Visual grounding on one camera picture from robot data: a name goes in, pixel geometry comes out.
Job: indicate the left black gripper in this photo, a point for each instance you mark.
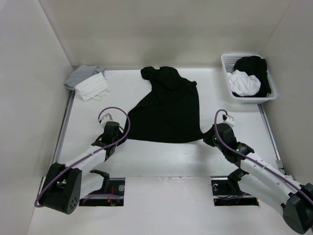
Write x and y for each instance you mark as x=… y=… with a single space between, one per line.
x=120 y=133

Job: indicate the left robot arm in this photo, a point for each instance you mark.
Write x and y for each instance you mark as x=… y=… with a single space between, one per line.
x=78 y=182

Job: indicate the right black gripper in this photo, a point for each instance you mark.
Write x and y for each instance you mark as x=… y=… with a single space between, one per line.
x=207 y=136

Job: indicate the black garment in basket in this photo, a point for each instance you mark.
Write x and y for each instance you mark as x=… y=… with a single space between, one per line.
x=255 y=66

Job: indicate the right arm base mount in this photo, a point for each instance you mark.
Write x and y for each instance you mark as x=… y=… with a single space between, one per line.
x=226 y=191

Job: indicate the black tank top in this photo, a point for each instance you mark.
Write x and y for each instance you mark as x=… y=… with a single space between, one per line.
x=170 y=112

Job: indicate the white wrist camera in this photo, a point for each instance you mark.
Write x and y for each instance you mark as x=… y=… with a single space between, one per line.
x=229 y=120
x=104 y=119

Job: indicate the folded white tank top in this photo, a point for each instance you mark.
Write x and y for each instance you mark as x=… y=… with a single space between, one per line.
x=95 y=87

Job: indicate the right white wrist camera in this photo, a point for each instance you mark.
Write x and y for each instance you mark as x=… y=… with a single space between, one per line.
x=229 y=120

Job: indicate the crumpled white tank top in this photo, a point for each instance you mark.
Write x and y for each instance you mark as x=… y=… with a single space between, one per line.
x=243 y=84

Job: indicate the folded grey tank top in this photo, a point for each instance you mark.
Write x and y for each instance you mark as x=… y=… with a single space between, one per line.
x=82 y=73

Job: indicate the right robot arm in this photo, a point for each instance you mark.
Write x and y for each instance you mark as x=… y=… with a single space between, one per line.
x=291 y=199

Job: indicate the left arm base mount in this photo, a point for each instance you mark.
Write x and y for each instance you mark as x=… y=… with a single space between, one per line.
x=98 y=189

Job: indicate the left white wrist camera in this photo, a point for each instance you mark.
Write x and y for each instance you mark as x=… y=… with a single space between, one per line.
x=104 y=119

